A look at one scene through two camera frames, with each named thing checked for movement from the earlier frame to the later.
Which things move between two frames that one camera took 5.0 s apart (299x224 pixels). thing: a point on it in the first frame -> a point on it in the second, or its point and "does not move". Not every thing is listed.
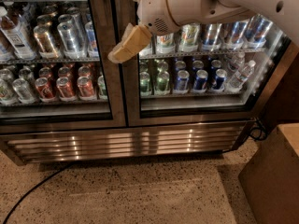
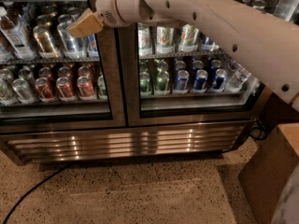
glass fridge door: (55, 70) does not move
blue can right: (220, 77) does not move
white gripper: (152, 11) -> (106, 6)
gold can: (45, 42) does not move
